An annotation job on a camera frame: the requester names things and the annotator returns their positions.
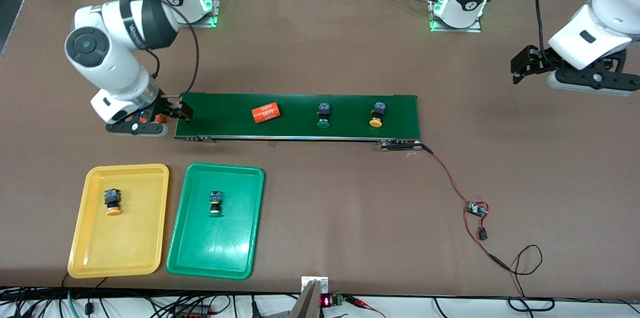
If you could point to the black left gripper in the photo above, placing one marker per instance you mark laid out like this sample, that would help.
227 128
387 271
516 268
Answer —
541 60

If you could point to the yellow plastic tray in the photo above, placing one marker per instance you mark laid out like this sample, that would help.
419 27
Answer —
120 243

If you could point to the green mushroom push button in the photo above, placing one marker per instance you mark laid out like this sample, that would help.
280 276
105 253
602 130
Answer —
324 115
215 203

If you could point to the red clip leads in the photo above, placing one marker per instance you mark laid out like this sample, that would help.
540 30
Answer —
362 303

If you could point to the yellow mushroom push button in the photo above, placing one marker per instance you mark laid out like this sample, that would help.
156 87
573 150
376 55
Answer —
112 201
377 114

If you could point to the orange cylinder with 4680 print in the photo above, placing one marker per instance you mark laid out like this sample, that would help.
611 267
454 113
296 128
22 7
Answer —
266 113
160 119

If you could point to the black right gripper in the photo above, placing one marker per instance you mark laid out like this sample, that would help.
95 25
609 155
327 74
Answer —
165 106

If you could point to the green plastic tray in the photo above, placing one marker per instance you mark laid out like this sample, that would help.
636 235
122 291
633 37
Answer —
215 243

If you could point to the small green circuit board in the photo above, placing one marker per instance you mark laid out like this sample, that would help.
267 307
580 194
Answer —
476 208

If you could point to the green conveyor belt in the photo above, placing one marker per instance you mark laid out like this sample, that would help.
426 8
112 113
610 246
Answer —
300 128

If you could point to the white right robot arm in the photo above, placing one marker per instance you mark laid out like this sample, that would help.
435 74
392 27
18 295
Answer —
115 68

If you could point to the silver camera mount bracket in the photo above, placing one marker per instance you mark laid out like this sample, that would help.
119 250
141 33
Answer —
314 290

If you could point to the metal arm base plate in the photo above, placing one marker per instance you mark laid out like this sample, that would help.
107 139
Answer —
200 24
450 30

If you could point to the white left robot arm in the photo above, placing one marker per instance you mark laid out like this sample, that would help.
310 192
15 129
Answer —
595 33

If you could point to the red digit display module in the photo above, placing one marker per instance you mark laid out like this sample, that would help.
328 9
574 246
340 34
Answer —
327 301

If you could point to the black power strip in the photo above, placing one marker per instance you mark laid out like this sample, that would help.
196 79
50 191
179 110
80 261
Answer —
192 312

